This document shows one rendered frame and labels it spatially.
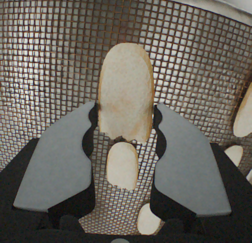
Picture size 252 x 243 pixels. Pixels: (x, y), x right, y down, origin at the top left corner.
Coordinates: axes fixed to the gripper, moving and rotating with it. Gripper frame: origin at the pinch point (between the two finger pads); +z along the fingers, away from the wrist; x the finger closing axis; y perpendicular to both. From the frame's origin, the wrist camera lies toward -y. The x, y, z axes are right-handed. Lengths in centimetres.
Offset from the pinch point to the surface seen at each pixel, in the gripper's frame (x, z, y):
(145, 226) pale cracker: 3.6, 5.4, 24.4
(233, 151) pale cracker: 12.8, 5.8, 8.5
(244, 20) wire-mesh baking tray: 10.5, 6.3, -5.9
